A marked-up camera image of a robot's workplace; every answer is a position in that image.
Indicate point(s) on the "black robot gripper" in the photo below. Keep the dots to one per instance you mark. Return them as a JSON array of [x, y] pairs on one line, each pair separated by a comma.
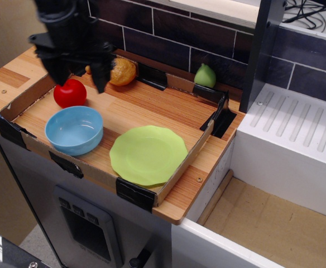
[[73, 41]]

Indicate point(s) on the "light blue plastic bowl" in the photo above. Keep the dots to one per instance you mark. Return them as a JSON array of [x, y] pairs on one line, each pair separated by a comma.
[[75, 130]]

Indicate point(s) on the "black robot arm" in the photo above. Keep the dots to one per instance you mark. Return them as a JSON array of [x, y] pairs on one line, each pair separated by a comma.
[[67, 10]]

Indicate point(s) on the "green plastic plate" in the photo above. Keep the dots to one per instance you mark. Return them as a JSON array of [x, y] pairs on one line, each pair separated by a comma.
[[147, 156]]

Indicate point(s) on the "red toy apple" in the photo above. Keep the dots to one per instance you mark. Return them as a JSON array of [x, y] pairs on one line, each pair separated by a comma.
[[72, 93]]

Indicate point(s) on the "toy chicken drumstick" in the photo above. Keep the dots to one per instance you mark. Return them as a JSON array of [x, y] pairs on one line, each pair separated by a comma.
[[123, 72]]

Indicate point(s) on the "cardboard tray with black tape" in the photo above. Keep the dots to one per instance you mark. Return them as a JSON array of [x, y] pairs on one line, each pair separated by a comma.
[[206, 128]]

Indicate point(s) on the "green toy pear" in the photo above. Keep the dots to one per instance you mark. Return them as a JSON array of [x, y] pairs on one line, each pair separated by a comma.
[[205, 76]]

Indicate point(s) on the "toy oven door panel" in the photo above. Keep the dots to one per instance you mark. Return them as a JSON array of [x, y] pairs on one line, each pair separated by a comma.
[[90, 227]]

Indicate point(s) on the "white toy sink unit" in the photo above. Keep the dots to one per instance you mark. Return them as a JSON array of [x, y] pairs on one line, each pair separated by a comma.
[[264, 204]]

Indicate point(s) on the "dark grey vertical post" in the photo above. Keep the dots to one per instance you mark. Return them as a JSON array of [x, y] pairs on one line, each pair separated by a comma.
[[269, 18]]

